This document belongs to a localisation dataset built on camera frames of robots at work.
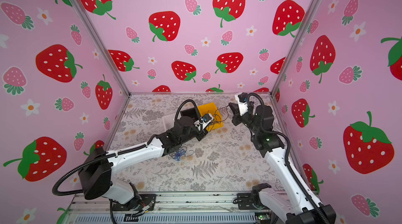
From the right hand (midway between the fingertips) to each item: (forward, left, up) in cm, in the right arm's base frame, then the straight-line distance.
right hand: (230, 103), depth 70 cm
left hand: (-3, +9, -11) cm, 15 cm away
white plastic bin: (+7, +38, -29) cm, 48 cm away
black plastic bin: (+6, +21, -17) cm, 28 cm away
